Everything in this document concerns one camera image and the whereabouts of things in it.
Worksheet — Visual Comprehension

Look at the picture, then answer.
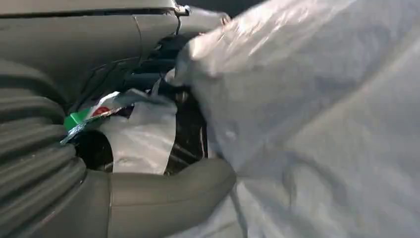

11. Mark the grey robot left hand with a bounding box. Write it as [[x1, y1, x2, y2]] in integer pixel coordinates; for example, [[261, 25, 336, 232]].
[[0, 9, 237, 238]]

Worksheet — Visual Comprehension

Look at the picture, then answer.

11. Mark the crumpled grey parcel bag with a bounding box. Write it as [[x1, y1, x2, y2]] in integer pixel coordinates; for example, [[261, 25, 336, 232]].
[[60, 88, 178, 176]]

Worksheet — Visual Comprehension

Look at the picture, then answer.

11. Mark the grey parcel bag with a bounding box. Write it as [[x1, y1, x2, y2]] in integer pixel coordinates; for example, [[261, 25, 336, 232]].
[[60, 88, 178, 176], [165, 0, 420, 238]]

